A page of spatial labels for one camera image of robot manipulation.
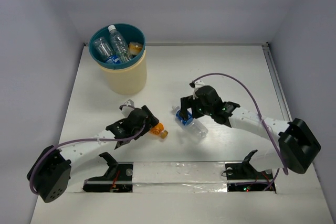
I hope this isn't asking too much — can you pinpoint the small orange patterned bottle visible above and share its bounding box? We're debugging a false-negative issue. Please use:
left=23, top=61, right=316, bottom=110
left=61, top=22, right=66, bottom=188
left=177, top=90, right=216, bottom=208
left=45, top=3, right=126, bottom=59
left=150, top=123, right=168, bottom=139

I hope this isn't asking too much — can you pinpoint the clear bottle blue label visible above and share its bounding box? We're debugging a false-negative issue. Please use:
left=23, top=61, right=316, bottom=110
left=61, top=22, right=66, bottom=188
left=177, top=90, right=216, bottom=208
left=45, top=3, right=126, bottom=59
left=172, top=105, right=208, bottom=140
left=93, top=37, right=121, bottom=65

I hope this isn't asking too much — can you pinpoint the orange bottle dark blue label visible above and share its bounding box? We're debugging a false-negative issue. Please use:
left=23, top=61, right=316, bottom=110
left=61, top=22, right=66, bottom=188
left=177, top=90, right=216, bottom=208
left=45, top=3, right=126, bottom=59
left=128, top=41, right=143, bottom=57

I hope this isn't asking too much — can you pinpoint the clear unlabelled plastic bottle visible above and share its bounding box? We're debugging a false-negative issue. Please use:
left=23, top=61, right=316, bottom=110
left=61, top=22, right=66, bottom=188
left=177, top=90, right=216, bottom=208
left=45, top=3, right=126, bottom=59
left=108, top=25, right=132, bottom=63

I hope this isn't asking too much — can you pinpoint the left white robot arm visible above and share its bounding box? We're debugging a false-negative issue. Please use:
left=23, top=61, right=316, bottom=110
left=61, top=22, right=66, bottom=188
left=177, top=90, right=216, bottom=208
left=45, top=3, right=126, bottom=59
left=27, top=105, right=160, bottom=203

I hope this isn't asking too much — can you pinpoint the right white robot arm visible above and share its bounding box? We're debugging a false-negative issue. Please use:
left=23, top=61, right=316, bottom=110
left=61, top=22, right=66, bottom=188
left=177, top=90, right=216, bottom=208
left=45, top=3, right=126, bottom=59
left=180, top=86, right=321, bottom=178

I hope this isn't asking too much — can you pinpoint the cream bin with teal liner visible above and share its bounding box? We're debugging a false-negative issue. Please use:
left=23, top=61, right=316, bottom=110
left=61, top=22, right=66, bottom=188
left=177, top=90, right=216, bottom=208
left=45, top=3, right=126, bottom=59
left=89, top=24, right=147, bottom=95

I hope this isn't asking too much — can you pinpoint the silver taped base bar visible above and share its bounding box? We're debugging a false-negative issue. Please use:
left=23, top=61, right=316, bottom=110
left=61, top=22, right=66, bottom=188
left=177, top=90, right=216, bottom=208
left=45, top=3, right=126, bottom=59
left=82, top=162, right=276, bottom=193

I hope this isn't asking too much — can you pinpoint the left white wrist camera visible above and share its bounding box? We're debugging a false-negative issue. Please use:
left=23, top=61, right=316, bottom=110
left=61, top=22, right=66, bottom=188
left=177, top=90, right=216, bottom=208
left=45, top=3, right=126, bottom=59
left=119, top=99, right=135, bottom=118

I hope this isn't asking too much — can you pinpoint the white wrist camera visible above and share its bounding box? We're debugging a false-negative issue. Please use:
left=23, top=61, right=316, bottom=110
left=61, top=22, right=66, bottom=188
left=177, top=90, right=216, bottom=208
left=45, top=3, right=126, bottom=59
left=190, top=80, right=206, bottom=100
left=119, top=99, right=135, bottom=118

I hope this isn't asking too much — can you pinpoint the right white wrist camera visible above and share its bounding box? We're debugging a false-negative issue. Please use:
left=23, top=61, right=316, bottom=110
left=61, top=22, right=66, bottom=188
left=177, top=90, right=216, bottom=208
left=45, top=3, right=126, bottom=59
left=190, top=80, right=206, bottom=100

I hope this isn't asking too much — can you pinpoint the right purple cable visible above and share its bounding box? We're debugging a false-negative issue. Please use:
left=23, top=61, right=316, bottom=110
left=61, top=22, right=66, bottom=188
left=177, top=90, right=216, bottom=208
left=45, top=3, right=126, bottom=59
left=191, top=72, right=289, bottom=190

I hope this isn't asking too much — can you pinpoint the purple cable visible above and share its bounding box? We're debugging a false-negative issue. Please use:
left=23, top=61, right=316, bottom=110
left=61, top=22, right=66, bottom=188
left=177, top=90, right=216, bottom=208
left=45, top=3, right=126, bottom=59
left=28, top=104, right=148, bottom=196
left=191, top=72, right=289, bottom=190

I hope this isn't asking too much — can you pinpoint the aluminium rail on right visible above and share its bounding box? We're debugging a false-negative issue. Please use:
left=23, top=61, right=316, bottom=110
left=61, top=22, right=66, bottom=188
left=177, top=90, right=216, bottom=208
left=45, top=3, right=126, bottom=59
left=261, top=43, right=292, bottom=121

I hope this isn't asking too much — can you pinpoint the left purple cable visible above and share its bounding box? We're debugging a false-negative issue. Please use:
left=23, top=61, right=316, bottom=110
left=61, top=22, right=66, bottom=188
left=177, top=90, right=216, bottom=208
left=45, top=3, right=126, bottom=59
left=28, top=104, right=148, bottom=196

